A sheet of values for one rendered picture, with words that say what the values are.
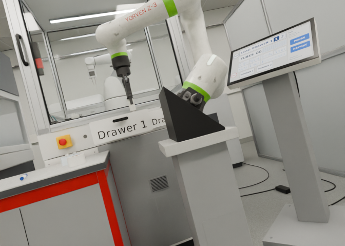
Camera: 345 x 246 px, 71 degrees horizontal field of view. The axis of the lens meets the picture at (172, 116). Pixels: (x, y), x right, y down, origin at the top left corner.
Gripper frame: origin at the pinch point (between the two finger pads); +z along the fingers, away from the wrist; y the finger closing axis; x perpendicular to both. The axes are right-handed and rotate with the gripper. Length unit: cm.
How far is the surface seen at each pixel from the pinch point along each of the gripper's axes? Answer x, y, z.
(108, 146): -18.0, -23.2, 19.0
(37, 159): -158, -354, 17
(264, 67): 79, 8, -3
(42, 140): -53, -23, 6
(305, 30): 101, 20, -16
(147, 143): 5.6, -23.4, 23.2
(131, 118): -2.6, 10.7, 7.6
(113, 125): -11.7, 10.7, 8.7
